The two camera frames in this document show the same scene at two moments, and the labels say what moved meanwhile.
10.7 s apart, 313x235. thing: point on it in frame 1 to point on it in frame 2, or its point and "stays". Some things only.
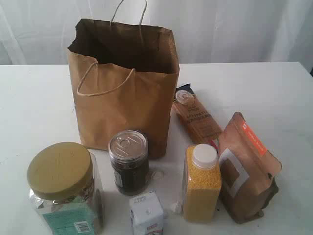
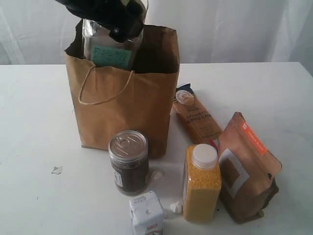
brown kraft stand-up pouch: [248, 173] stays
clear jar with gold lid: [66, 188] to [100, 48]
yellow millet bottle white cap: [202, 183] stays
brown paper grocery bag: [124, 76] stays
